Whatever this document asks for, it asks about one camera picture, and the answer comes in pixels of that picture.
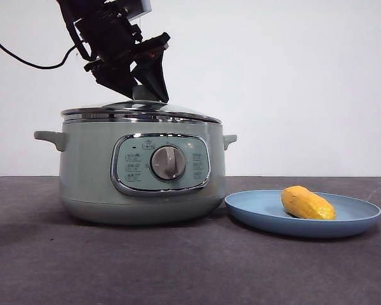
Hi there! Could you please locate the blue round plate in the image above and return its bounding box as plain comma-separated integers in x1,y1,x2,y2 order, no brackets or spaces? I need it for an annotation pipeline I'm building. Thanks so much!
224,189,381,239

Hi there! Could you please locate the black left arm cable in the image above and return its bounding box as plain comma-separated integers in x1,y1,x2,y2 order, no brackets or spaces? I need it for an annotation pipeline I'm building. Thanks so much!
0,25,77,70

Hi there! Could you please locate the glass lid with green knob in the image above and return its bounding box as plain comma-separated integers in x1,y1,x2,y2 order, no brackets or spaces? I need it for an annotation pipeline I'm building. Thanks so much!
60,84,223,123

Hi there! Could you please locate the pale green electric steamer pot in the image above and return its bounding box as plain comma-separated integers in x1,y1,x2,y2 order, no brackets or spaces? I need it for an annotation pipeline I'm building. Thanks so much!
33,116,238,226

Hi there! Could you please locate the grey steamer control dial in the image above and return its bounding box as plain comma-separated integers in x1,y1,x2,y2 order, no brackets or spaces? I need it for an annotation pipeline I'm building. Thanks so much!
149,146,187,182

